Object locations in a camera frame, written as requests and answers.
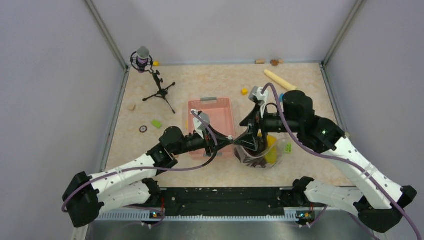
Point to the cream toy rolling pin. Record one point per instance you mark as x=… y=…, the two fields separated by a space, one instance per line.
x=280 y=81

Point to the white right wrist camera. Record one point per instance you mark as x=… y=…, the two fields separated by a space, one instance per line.
x=259 y=96

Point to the black microphone tripod stand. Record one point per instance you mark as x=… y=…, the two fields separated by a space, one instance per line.
x=162 y=92

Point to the brown round block at wall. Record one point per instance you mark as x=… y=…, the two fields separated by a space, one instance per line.
x=274 y=62

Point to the pink plastic basket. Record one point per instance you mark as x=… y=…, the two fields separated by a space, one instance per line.
x=219 y=111

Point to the light wooden cube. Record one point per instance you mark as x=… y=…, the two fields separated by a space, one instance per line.
x=131 y=107

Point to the grey microphone with shock mount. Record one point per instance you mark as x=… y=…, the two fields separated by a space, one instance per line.
x=142 y=61

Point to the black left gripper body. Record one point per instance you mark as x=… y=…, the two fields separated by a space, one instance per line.
x=200 y=143

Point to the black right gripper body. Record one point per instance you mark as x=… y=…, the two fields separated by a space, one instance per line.
x=255 y=124

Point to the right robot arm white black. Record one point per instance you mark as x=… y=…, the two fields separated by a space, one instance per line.
x=378 y=202

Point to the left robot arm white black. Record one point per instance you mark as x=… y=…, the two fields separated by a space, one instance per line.
x=88 y=196

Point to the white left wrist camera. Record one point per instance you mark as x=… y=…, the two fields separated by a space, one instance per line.
x=200 y=122

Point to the yellow cube block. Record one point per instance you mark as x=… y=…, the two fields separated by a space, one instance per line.
x=244 y=91

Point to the clear zip top bag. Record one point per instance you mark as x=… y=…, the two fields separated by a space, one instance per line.
x=281 y=143

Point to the green rectangular block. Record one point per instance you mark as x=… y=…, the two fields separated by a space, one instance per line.
x=156 y=123

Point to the green lego brick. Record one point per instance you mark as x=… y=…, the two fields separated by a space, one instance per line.
x=288 y=148

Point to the dark maroon toy fruit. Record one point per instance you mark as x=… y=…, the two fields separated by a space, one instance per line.
x=251 y=158

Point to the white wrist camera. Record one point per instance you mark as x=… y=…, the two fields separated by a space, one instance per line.
x=259 y=96
x=200 y=122

